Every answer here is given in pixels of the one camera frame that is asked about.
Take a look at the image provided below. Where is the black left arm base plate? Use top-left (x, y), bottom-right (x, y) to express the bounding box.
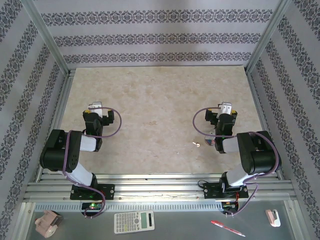
top-left (69, 183), bottom-right (116, 201)

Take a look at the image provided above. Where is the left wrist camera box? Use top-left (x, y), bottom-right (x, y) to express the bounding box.
top-left (90, 101), bottom-right (104, 117)

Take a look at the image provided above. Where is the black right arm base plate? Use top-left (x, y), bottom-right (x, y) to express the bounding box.
top-left (202, 181), bottom-right (250, 200)

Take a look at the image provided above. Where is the small controller board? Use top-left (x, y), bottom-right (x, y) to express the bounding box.
top-left (221, 201), bottom-right (241, 210)
top-left (81, 202), bottom-right (104, 211)

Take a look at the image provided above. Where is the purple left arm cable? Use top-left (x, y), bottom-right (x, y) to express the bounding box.
top-left (63, 106), bottom-right (123, 219)

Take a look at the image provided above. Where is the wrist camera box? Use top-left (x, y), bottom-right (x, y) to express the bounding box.
top-left (217, 101), bottom-right (233, 116)
top-left (90, 101), bottom-right (104, 117)

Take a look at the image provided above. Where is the white grey calculator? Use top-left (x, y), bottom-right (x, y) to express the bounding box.
top-left (114, 210), bottom-right (156, 235)

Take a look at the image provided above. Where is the aluminium frame post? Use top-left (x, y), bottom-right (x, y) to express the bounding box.
top-left (21, 0), bottom-right (70, 76)
top-left (245, 0), bottom-right (293, 73)

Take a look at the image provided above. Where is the red pen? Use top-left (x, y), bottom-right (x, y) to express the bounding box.
top-left (210, 219), bottom-right (246, 238)

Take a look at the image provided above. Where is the small pink white dispenser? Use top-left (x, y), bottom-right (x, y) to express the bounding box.
top-left (265, 209), bottom-right (282, 228)

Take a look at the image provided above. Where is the aluminium side rail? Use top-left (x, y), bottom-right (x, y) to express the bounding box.
top-left (246, 69), bottom-right (286, 181)
top-left (37, 69), bottom-right (76, 176)

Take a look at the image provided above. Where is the aluminium mounting rail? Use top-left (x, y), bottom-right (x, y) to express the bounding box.
top-left (23, 172), bottom-right (298, 204)

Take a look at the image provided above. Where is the pink tape dispenser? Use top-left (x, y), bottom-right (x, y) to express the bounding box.
top-left (34, 210), bottom-right (65, 238)

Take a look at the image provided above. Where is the slotted grey cable duct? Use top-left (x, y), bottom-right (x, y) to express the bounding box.
top-left (34, 201), bottom-right (223, 212)

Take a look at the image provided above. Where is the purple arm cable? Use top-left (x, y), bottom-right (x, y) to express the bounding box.
top-left (63, 106), bottom-right (123, 219)
top-left (192, 106), bottom-right (280, 218)

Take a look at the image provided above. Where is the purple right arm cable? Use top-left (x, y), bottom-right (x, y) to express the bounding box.
top-left (192, 106), bottom-right (280, 218)

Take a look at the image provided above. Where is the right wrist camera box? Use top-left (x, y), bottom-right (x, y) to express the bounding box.
top-left (217, 101), bottom-right (233, 116)

